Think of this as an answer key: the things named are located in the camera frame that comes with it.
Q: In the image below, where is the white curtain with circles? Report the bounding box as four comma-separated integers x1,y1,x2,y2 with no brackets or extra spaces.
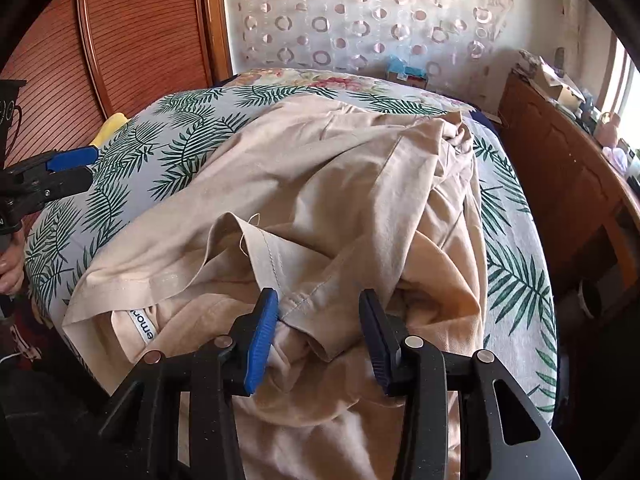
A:
220,0,568,111

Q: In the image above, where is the wooden headboard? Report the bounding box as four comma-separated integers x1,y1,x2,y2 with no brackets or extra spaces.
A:
0,0,234,173

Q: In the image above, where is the blue box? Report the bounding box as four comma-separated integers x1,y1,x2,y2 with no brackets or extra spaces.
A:
385,55,430,89

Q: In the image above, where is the beige t-shirt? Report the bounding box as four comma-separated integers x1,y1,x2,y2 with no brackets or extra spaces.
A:
62,95,489,480

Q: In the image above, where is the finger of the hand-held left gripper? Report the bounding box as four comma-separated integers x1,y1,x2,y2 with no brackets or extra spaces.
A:
20,146,100,175
30,165,95,202

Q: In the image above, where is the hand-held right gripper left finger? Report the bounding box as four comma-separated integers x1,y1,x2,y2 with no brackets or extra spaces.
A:
97,287,280,480

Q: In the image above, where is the leaf print bed sheet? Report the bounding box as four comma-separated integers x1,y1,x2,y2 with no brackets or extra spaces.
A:
22,82,559,427

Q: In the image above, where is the person's left hand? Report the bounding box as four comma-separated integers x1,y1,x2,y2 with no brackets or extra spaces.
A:
0,232,27,297

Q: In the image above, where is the white cup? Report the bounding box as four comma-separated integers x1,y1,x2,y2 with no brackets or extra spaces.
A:
576,279,604,319

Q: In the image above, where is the floral quilt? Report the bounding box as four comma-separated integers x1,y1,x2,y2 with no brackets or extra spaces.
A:
232,67,476,111

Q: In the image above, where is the wooden cabinet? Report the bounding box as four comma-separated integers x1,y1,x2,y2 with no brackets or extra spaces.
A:
497,70,640,313

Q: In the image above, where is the yellow cloth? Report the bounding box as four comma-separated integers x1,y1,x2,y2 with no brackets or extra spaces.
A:
92,113,132,149

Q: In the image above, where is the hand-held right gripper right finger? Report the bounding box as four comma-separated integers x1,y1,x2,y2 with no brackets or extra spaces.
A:
358,288,583,480

